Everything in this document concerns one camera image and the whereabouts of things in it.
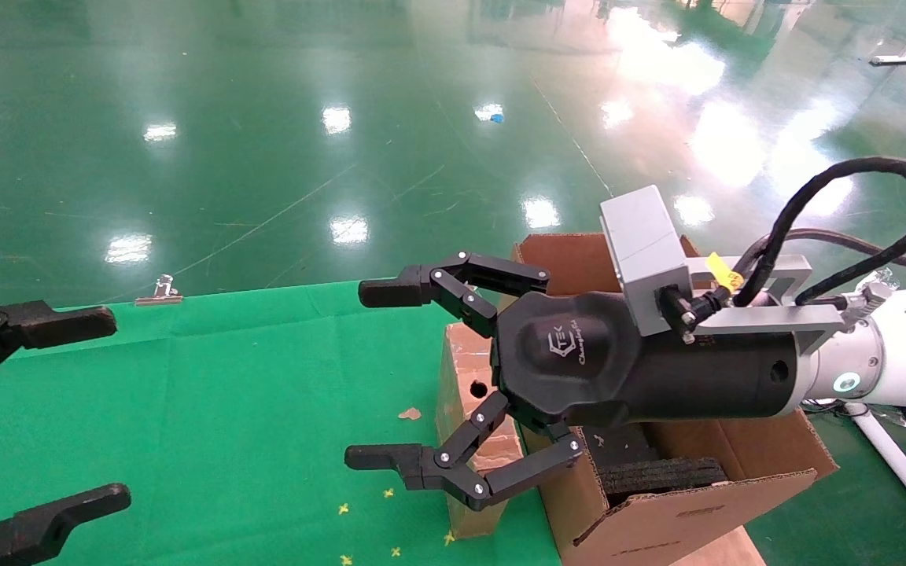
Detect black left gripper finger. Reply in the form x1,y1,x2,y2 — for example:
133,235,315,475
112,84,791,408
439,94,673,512
0,483,131,566
0,297,117,402

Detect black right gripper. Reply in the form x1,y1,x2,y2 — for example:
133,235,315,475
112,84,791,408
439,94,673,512
344,252,805,512

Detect small brown cardboard box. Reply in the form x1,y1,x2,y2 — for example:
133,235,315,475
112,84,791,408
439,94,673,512
436,321,529,540

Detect large open cardboard carton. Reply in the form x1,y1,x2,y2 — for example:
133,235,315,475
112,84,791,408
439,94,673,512
512,232,839,566

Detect brown cardboard sheet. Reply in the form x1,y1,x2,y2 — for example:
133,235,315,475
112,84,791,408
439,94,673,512
669,525,768,566

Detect silver binder clip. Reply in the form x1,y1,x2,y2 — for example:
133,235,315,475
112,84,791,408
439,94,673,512
134,275,184,306

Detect green table cloth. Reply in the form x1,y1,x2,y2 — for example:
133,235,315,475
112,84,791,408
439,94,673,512
0,279,564,566

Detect black foam insert block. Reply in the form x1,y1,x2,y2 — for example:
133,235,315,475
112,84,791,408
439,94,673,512
598,456,729,508

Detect white metal table leg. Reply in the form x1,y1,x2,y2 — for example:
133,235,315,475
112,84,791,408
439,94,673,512
846,401,906,547

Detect yellow cable tag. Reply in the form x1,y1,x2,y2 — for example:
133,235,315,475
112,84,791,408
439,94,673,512
706,252,746,292

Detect gray aluminium camera bracket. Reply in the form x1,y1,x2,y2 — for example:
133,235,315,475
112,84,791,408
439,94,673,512
685,254,849,356

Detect thin black cable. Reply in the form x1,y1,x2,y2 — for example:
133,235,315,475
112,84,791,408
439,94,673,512
783,228,906,277

